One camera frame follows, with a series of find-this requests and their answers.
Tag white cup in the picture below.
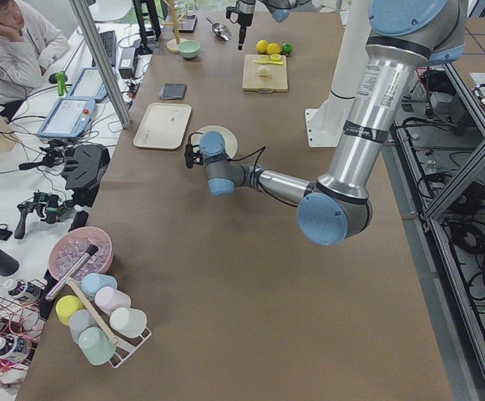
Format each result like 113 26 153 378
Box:
109 307 147 338

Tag grey cup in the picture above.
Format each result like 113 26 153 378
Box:
68 309 97 344

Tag green lime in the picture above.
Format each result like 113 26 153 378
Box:
281 43 293 57

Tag seated person white hoodie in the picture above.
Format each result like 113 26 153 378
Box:
0 1 69 119

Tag blue teach pendant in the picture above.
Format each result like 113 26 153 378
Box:
68 67 107 102
38 97 96 139

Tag whole yellow lemon outer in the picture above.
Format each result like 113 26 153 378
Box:
255 39 269 53

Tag whole yellow lemon near lime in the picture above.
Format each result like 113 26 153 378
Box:
265 43 282 55

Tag mint green bowl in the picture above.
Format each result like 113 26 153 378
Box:
178 40 201 59

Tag pink bowl with ice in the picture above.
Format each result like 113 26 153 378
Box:
48 226 114 281

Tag grey folded cloth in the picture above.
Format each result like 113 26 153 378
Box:
159 83 187 100

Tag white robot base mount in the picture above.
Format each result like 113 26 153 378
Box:
305 0 371 148

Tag yellow plastic knife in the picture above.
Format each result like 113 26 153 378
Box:
253 59 284 65

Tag blue teach pendant far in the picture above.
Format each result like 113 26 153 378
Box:
68 67 107 102

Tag light blue cup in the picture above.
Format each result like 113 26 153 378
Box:
80 273 118 301

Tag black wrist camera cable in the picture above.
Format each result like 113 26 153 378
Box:
187 131 268 168

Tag bamboo cutting board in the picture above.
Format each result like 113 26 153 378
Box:
242 54 289 93

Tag yellow cup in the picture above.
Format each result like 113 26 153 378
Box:
56 295 84 326

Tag mint cup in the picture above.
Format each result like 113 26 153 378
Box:
78 327 116 366

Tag aluminium frame post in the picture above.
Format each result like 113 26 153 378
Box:
69 0 131 129

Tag pink cup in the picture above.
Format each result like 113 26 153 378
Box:
94 286 131 316

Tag wooden cup tree stand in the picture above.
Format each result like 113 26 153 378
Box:
163 0 186 53

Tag round cream plate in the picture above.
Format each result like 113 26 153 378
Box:
191 125 238 159

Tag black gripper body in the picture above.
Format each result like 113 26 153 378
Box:
226 0 255 28
184 132 204 169

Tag white wire cup rack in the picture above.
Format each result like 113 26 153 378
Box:
109 327 153 368

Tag cream rabbit serving tray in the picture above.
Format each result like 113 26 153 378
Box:
133 102 192 150

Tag steel scoop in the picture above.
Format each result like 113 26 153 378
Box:
205 17 231 42

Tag blue teach pendant near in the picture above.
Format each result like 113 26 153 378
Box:
38 97 96 139

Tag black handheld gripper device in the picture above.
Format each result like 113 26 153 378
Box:
13 191 75 239

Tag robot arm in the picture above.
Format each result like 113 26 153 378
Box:
225 0 309 50
185 1 467 246

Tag steel muddler in bowl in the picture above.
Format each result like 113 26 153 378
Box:
44 244 99 302

